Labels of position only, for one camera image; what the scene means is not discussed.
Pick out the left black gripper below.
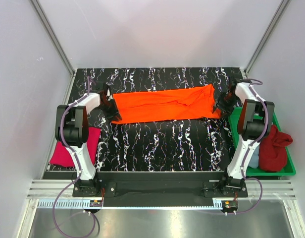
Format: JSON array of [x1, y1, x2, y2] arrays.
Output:
[[98, 98, 122, 122]]

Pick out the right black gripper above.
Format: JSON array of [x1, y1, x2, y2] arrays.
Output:
[[212, 92, 239, 118]]

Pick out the orange t shirt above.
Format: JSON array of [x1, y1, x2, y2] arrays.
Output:
[[111, 84, 220, 124]]

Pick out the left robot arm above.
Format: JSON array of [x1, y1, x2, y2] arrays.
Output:
[[55, 83, 122, 196]]

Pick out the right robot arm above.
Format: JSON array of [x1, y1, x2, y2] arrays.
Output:
[[212, 78, 275, 197]]

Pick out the green plastic bin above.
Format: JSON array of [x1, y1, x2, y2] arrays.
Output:
[[228, 107, 296, 177]]

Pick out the light blue t shirt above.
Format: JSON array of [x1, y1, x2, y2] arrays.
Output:
[[248, 146, 259, 169]]

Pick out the dark red t shirt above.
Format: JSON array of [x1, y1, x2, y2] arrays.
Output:
[[259, 124, 293, 172]]

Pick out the folded magenta t shirt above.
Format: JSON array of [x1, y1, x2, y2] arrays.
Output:
[[50, 127, 101, 167]]

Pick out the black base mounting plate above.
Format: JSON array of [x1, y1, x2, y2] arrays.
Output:
[[72, 172, 246, 197]]

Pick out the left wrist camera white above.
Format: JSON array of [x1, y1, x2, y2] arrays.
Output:
[[104, 85, 113, 101]]

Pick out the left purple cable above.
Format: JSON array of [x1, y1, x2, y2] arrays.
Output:
[[51, 75, 101, 238]]

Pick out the left aluminium frame post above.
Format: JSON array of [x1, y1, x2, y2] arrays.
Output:
[[29, 0, 75, 77]]

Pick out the aluminium frame post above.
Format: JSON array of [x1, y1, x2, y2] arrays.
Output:
[[243, 0, 291, 77], [29, 0, 75, 77]]

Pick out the right aluminium frame post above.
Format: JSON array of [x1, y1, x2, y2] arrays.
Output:
[[243, 0, 291, 77]]

